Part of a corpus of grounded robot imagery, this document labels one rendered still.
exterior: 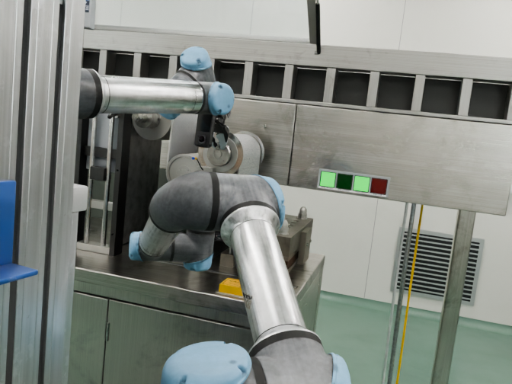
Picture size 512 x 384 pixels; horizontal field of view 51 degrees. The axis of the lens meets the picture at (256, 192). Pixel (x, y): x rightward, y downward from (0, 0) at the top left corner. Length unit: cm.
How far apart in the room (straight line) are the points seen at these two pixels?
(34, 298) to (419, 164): 149
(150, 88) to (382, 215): 331
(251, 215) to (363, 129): 100
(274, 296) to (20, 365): 39
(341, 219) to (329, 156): 241
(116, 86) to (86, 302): 76
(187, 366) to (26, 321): 21
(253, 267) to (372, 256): 347
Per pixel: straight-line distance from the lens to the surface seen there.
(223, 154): 164
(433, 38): 430
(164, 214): 104
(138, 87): 112
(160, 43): 215
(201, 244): 140
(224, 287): 144
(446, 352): 222
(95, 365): 170
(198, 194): 100
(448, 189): 192
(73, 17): 63
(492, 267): 439
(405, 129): 190
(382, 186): 190
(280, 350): 78
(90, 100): 105
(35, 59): 59
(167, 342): 156
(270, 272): 89
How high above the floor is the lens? 136
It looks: 7 degrees down
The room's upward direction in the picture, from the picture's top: 6 degrees clockwise
